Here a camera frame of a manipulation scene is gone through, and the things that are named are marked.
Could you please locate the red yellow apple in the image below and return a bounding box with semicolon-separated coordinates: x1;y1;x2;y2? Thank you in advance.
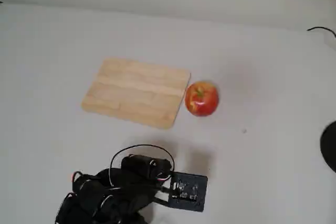
184;80;219;118

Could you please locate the light wooden cutting board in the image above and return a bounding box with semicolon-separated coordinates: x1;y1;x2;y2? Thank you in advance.
80;58;192;131

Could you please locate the black round object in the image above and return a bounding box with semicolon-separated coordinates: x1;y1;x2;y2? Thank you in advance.
320;121;336;174

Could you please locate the black camera cable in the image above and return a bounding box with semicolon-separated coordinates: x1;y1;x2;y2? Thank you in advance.
109;144;176;188

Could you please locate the black camera box with bracket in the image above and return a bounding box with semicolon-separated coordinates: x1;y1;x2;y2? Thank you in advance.
153;170;208;213

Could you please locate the thin black cable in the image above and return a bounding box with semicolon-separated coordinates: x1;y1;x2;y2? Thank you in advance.
307;26;336;37

